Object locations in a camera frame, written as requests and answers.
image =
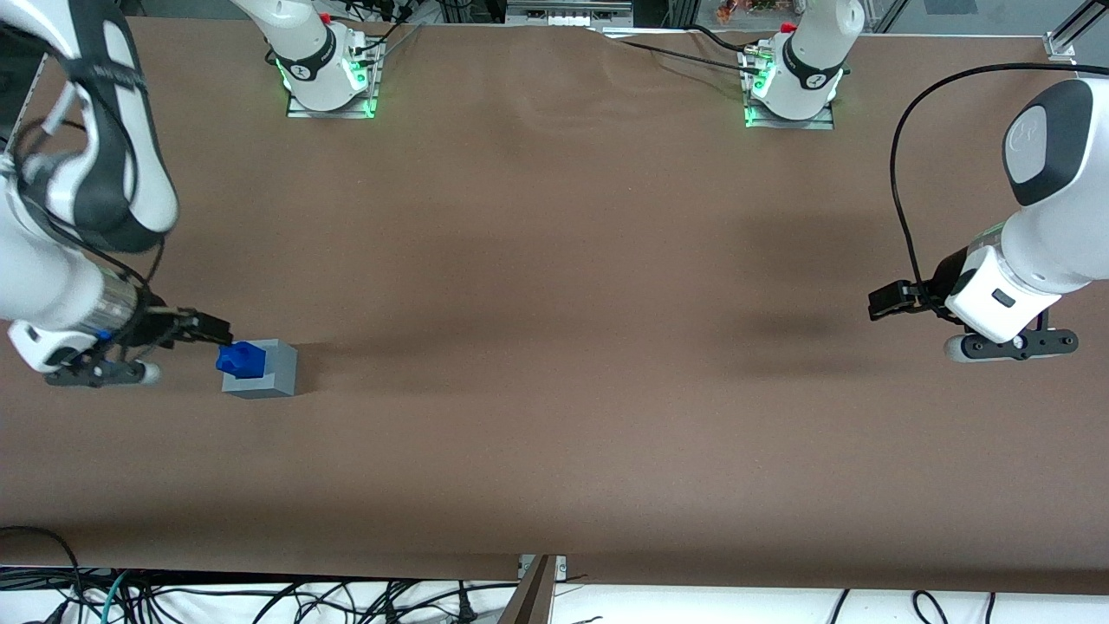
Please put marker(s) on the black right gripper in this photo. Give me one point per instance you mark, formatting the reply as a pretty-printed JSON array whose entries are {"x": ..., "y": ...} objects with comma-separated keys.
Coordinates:
[{"x": 157, "y": 325}]

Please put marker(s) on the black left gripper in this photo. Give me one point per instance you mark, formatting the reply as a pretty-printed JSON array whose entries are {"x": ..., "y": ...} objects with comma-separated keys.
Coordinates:
[{"x": 945, "y": 280}]

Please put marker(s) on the blue plastic part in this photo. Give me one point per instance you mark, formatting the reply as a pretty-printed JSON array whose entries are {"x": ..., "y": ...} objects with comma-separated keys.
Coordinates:
[{"x": 243, "y": 360}]

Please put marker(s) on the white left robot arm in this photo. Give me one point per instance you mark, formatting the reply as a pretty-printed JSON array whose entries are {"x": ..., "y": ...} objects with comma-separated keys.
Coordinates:
[{"x": 1048, "y": 234}]

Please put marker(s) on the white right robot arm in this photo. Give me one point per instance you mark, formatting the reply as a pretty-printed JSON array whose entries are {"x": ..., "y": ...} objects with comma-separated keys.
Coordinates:
[{"x": 52, "y": 277}]

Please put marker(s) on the gray cube base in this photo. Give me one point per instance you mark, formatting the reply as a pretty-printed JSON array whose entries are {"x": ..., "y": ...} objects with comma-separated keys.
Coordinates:
[{"x": 279, "y": 374}]

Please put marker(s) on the aluminium corner profile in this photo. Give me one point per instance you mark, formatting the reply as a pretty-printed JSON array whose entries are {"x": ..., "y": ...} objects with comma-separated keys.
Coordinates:
[{"x": 1061, "y": 43}]

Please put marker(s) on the brown table cover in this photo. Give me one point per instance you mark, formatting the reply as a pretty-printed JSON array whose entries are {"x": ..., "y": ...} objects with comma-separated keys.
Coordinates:
[{"x": 554, "y": 217}]

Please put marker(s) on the aluminium profile beam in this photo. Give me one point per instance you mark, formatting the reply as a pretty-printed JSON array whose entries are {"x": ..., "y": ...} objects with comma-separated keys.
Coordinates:
[{"x": 530, "y": 598}]

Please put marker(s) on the grey metal rack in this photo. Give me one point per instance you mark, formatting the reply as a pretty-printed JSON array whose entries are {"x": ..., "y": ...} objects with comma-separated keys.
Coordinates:
[{"x": 563, "y": 13}]

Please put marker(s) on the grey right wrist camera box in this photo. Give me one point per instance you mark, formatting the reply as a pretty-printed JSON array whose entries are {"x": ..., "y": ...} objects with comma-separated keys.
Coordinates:
[{"x": 130, "y": 373}]

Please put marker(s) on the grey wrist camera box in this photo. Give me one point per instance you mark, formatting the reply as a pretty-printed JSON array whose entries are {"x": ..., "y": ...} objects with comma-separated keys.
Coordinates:
[
  {"x": 130, "y": 373},
  {"x": 1014, "y": 344}
]

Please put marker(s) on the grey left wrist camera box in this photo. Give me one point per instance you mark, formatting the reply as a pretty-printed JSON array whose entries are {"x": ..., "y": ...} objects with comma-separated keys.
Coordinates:
[{"x": 1014, "y": 344}]

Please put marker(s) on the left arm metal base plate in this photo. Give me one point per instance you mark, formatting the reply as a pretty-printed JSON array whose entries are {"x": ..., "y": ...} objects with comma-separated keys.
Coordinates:
[{"x": 788, "y": 125}]

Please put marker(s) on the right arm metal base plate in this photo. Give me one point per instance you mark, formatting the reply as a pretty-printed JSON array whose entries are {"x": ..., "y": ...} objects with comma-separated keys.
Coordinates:
[{"x": 333, "y": 113}]

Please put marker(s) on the small metal bracket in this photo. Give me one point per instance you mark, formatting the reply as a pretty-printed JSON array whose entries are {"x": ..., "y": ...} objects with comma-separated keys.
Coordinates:
[{"x": 561, "y": 565}]

